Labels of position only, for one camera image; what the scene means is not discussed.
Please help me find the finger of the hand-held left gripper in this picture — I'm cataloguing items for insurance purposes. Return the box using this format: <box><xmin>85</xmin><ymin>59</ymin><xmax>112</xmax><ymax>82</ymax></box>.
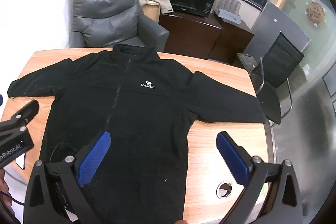
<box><xmin>0</xmin><ymin>99</ymin><xmax>40</xmax><ymax>134</ymax></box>

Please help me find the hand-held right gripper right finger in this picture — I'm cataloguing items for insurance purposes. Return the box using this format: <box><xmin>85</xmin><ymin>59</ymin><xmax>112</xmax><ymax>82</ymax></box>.
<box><xmin>216</xmin><ymin>131</ymin><xmax>304</xmax><ymax>224</ymax></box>

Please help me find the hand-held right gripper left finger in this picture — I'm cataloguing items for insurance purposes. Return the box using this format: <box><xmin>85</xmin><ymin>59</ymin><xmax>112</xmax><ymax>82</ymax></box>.
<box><xmin>25</xmin><ymin>131</ymin><xmax>112</xmax><ymax>224</ymax></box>

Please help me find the black fleece jacket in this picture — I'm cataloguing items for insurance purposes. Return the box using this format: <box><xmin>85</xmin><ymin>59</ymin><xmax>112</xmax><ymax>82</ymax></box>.
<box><xmin>7</xmin><ymin>44</ymin><xmax>266</xmax><ymax>224</ymax></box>

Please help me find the white flat card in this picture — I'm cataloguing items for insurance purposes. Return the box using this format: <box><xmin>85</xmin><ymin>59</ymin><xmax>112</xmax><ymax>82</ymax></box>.
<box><xmin>16</xmin><ymin>153</ymin><xmax>26</xmax><ymax>170</ymax></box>

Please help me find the black office chair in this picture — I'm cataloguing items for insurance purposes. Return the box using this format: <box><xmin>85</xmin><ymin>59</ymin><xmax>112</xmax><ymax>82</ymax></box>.
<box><xmin>249</xmin><ymin>32</ymin><xmax>305</xmax><ymax>125</ymax></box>

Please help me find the grey leather armchair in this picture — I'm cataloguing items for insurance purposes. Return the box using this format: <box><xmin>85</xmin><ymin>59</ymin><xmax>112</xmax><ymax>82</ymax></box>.
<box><xmin>69</xmin><ymin>0</ymin><xmax>170</xmax><ymax>52</ymax></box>

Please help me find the dark wooden cabinet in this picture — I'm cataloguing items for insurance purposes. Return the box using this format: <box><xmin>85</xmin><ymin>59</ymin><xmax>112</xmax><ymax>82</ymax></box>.
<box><xmin>159</xmin><ymin>10</ymin><xmax>255</xmax><ymax>60</ymax></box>

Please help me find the white cardboard box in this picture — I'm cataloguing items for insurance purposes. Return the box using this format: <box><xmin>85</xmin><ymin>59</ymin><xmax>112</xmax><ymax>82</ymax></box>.
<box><xmin>217</xmin><ymin>8</ymin><xmax>242</xmax><ymax>24</ymax></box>

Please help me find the light wooden cabinet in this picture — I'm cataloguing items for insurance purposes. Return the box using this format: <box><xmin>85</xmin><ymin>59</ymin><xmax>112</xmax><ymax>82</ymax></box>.
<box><xmin>143</xmin><ymin>1</ymin><xmax>161</xmax><ymax>23</ymax></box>

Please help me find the black microwave oven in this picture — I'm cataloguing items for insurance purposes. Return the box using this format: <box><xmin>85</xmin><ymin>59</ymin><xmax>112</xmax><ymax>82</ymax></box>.
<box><xmin>167</xmin><ymin>0</ymin><xmax>216</xmax><ymax>18</ymax></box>

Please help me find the round patterned window sticker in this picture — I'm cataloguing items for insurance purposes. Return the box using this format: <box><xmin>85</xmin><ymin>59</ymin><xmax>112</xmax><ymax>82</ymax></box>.
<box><xmin>306</xmin><ymin>1</ymin><xmax>326</xmax><ymax>27</ymax></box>

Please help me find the silver desk cable grommet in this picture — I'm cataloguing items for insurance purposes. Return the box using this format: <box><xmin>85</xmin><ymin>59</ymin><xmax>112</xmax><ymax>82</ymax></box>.
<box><xmin>216</xmin><ymin>180</ymin><xmax>234</xmax><ymax>199</ymax></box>

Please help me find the black cable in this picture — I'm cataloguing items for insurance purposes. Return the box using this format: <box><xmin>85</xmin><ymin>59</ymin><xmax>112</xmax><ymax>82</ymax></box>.
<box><xmin>49</xmin><ymin>143</ymin><xmax>70</xmax><ymax>164</ymax></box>

